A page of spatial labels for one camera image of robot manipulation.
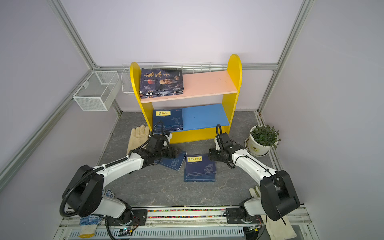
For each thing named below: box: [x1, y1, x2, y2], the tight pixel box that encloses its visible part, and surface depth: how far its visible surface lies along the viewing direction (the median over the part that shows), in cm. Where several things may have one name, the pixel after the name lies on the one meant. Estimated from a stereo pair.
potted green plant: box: [244, 124, 282, 157], surface depth 87 cm
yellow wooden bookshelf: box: [130, 54, 243, 144], surface depth 80 cm
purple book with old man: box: [139, 92, 184, 99], surface depth 72 cm
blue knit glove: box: [78, 215, 103, 238], surface depth 73 cm
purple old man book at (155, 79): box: [140, 68, 184, 92], surface depth 74 cm
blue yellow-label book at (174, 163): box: [154, 151, 188, 171], surface depth 93 cm
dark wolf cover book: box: [140, 88, 184, 97], surface depth 72 cm
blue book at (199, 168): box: [184, 153, 217, 182], surface depth 91 cm
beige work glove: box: [126, 125, 150, 155], surface depth 107 cm
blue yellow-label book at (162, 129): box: [153, 125, 184, 134], surface depth 91 cm
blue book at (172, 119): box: [153, 108, 183, 132], surface depth 93 cm
